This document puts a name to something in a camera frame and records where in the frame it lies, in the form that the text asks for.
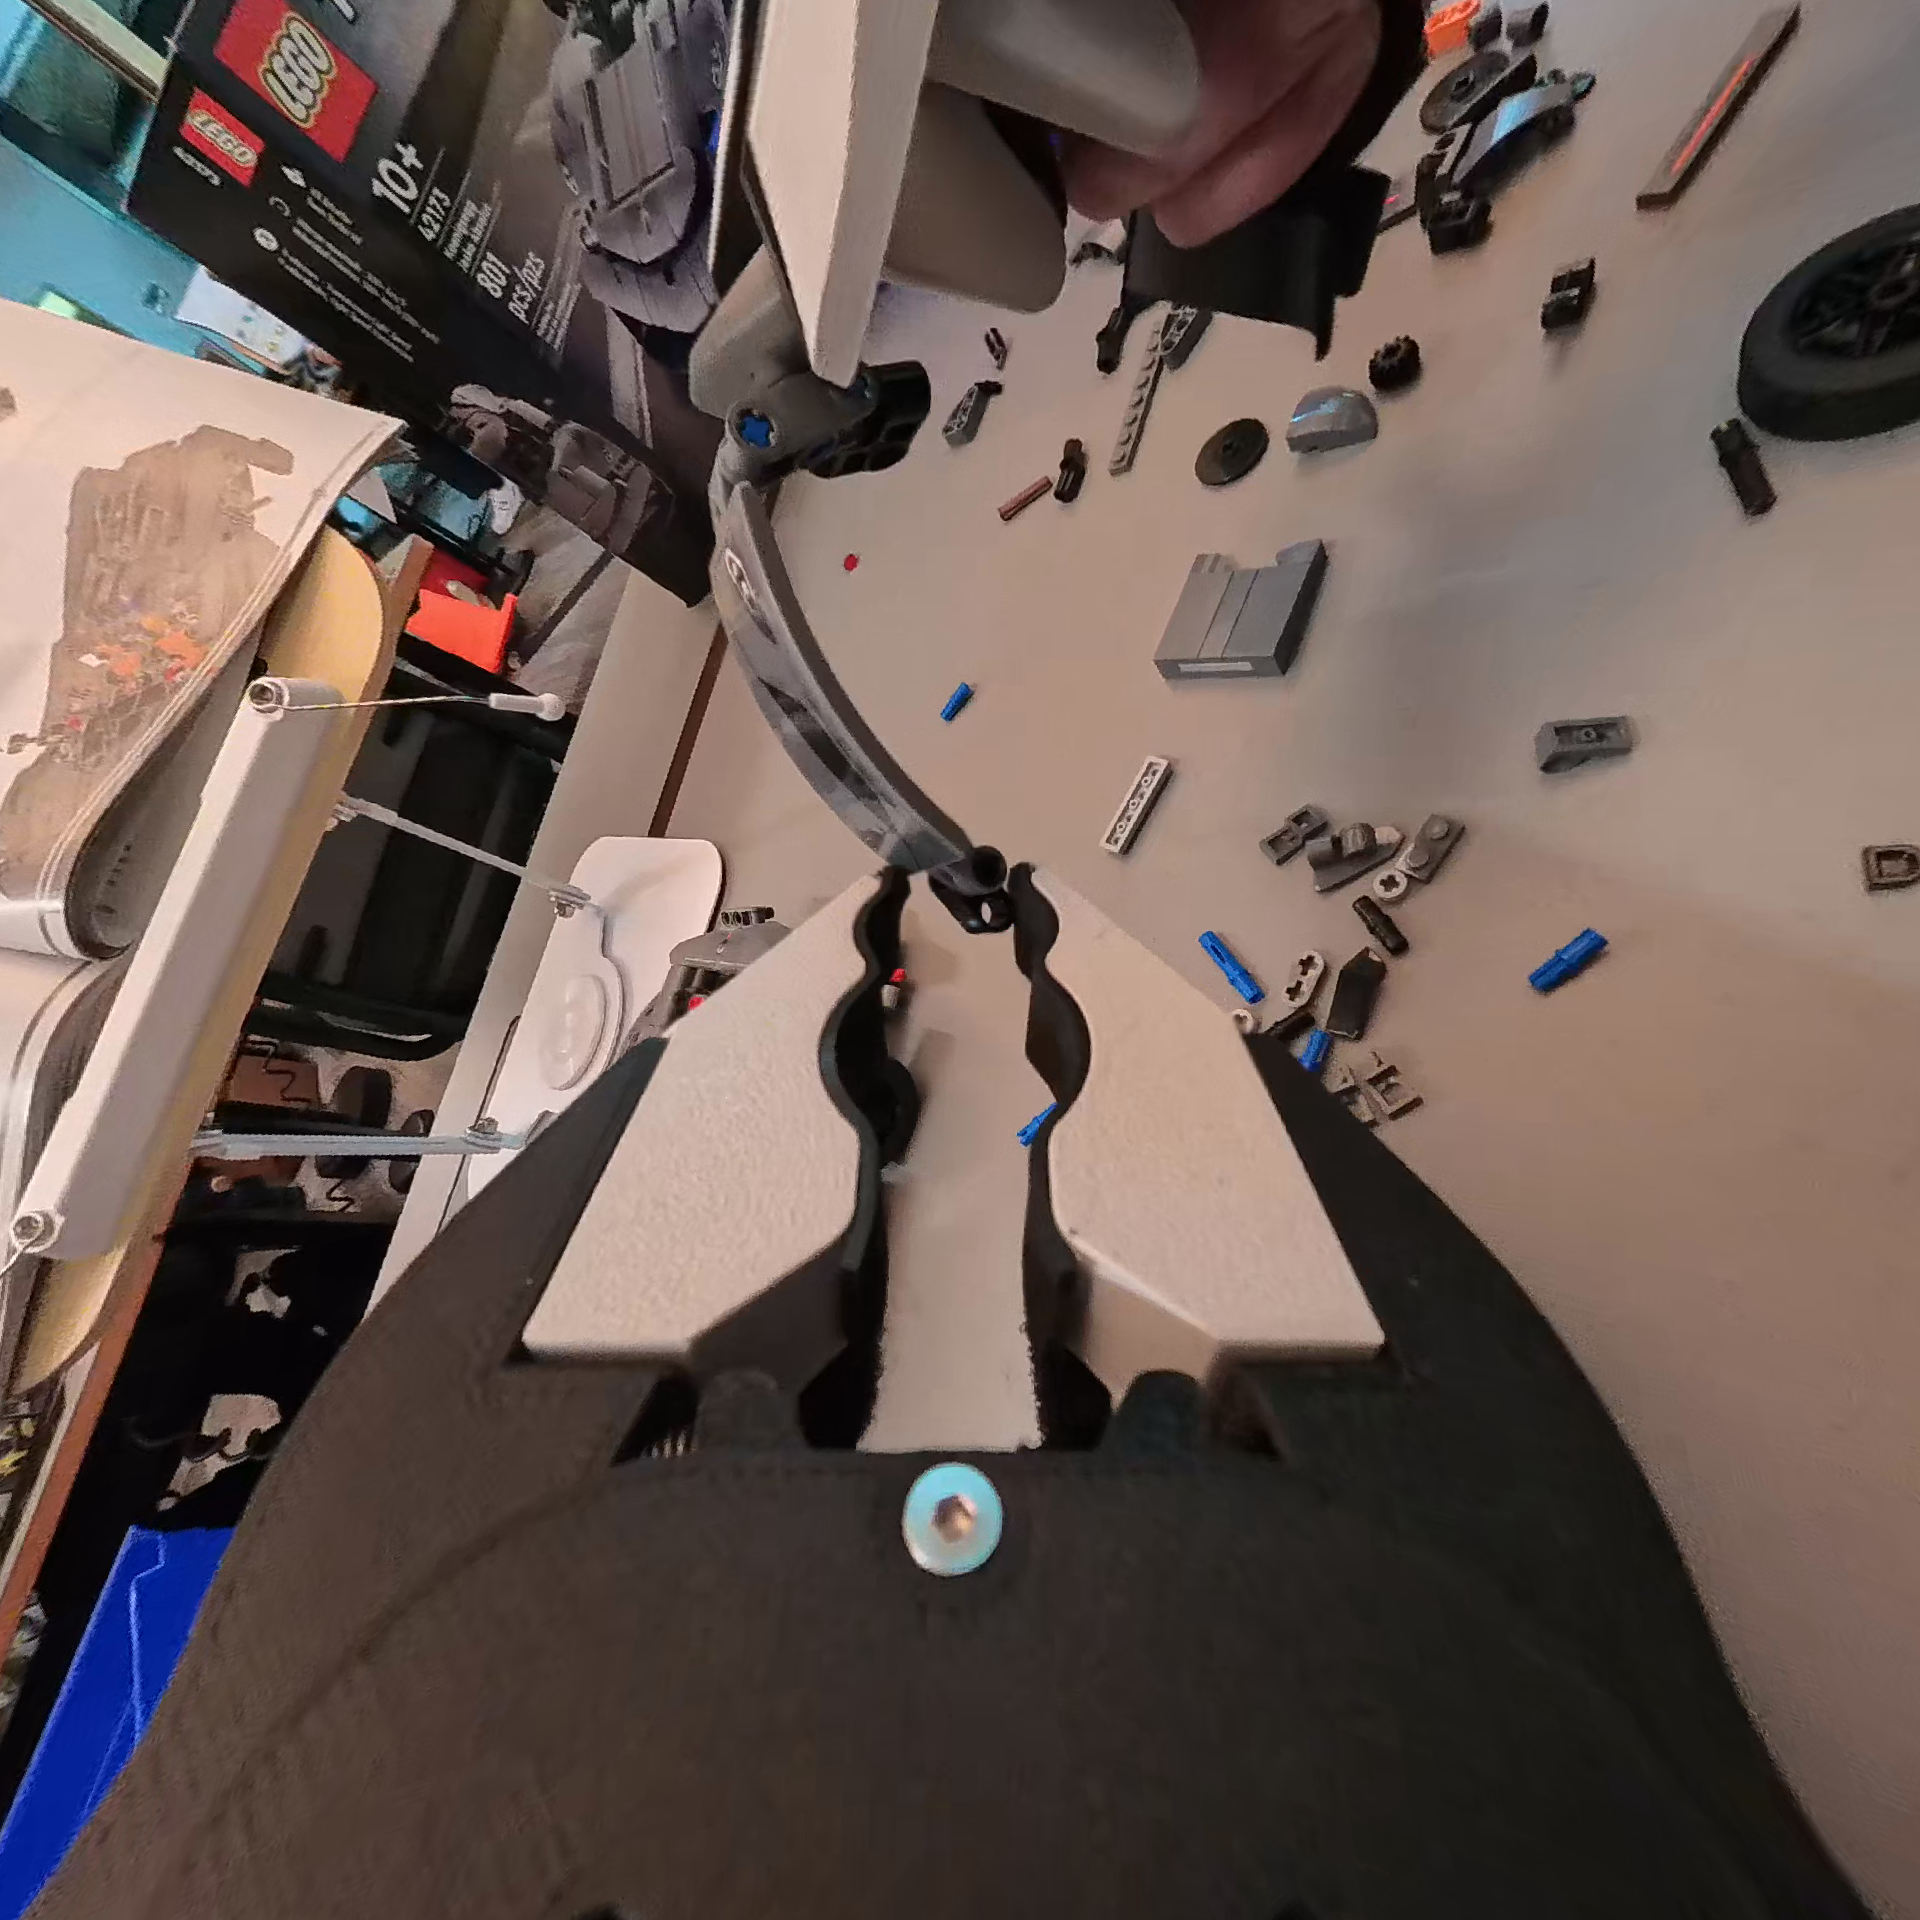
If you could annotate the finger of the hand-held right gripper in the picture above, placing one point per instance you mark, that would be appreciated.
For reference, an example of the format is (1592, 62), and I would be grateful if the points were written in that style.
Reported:
(832, 149)
(974, 210)

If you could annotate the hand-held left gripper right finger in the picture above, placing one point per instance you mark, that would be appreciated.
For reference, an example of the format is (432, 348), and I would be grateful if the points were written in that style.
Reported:
(1214, 1201)

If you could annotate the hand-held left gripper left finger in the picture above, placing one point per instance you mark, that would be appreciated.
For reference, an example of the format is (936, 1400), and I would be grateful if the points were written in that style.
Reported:
(705, 1201)

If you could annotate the dark grey lego fender assembly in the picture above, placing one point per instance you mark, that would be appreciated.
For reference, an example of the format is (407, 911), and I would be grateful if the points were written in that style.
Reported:
(810, 676)

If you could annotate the black angled lego connector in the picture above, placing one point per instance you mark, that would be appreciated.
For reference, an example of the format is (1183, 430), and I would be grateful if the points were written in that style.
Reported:
(1112, 338)
(1070, 469)

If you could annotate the grey lego liftarm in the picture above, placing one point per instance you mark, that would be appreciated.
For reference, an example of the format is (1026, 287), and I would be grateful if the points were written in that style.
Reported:
(971, 414)

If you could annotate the cluster of small lego connectors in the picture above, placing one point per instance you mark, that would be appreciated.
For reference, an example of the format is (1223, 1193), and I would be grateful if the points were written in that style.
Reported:
(1359, 997)

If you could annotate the grey lego car model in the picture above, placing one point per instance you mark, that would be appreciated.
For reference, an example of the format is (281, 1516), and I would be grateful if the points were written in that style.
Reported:
(721, 954)

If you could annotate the long grey lego plate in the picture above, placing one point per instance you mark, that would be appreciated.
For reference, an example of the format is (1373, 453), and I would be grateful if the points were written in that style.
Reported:
(1141, 406)

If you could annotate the brown lego axle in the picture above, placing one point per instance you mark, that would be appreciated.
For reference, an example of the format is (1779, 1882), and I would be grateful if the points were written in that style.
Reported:
(1024, 500)

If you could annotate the dark round lego dish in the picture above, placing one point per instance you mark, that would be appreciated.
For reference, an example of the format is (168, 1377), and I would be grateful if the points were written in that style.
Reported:
(1233, 452)

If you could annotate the grey lego clip piece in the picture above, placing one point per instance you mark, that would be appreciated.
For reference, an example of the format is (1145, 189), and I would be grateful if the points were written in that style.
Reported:
(1291, 836)

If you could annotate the black lego set box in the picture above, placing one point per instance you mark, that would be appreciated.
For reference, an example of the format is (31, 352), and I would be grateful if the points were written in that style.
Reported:
(450, 224)

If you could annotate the short light grey lego plate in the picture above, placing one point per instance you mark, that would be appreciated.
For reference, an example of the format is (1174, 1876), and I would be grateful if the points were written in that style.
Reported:
(1137, 806)

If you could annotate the grey curved lego slope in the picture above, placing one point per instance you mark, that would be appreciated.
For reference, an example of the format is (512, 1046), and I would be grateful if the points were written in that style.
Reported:
(1333, 423)

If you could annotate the black lego gear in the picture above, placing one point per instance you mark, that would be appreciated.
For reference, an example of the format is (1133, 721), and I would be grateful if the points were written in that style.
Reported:
(1395, 366)

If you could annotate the grey lego panel assembly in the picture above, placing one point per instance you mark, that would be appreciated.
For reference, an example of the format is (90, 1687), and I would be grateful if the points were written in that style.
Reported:
(1237, 622)

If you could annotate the black lego pin connector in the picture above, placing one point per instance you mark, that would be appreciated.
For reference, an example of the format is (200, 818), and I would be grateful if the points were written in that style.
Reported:
(1569, 295)

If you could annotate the grey lego slope brick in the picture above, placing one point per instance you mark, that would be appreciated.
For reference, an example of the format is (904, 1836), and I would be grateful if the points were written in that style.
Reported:
(1583, 743)

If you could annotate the black lego axle connector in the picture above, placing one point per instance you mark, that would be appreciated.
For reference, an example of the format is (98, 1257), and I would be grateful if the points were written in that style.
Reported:
(1745, 469)

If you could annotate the lego instruction booklet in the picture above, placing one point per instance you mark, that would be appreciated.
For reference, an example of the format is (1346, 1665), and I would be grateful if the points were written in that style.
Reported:
(149, 600)

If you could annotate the black lego wheel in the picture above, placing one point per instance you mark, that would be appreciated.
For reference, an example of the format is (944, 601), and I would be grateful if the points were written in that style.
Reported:
(1839, 316)

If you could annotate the person's right hand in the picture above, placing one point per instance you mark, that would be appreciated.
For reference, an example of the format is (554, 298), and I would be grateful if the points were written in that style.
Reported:
(1275, 106)

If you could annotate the black shelf unit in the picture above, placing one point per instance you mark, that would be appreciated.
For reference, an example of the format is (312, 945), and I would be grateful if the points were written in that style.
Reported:
(421, 961)

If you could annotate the white book stand ledge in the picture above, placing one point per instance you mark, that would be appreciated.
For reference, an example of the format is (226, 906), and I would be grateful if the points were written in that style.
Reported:
(195, 961)

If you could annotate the orange box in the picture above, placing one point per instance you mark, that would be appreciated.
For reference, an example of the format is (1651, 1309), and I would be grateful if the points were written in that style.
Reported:
(465, 629)

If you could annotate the grey tile with orange stripe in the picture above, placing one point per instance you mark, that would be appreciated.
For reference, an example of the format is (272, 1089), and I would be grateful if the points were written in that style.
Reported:
(1718, 106)

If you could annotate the blue plastic bin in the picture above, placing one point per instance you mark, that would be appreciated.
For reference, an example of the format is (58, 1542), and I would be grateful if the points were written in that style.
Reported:
(105, 1724)

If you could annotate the grey lego bracket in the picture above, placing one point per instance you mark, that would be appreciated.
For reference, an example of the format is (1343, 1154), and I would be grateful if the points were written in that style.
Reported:
(1350, 857)

